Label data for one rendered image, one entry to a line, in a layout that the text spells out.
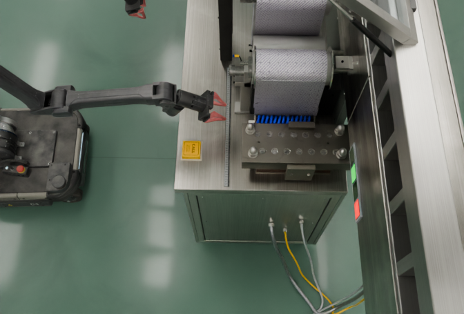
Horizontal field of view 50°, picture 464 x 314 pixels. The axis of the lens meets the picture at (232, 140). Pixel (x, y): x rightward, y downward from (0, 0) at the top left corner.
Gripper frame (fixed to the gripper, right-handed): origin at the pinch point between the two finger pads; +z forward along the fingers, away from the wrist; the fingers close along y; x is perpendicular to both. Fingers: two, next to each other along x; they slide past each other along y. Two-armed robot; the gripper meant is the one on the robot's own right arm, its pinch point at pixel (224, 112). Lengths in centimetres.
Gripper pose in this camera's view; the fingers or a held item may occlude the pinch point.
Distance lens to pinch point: 186.3
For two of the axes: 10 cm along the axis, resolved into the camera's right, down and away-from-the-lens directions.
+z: 8.4, 2.5, 4.8
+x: 5.4, -3.5, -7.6
